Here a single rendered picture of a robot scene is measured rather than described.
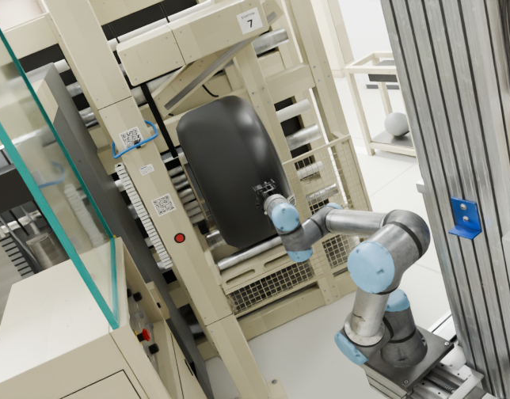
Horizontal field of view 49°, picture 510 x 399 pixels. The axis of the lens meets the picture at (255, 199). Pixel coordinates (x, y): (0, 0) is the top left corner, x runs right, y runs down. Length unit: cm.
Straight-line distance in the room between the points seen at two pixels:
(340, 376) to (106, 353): 160
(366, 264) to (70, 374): 82
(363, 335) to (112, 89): 119
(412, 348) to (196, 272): 96
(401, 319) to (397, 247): 46
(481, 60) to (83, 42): 132
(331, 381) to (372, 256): 166
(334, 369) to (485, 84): 198
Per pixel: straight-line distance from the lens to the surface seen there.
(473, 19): 125
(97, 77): 208
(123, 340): 156
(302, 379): 299
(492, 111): 131
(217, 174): 201
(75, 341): 159
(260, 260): 229
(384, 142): 473
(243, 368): 269
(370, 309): 152
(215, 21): 236
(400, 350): 185
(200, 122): 212
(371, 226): 154
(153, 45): 233
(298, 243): 167
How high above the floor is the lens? 205
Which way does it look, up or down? 25 degrees down
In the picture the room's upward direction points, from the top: 22 degrees counter-clockwise
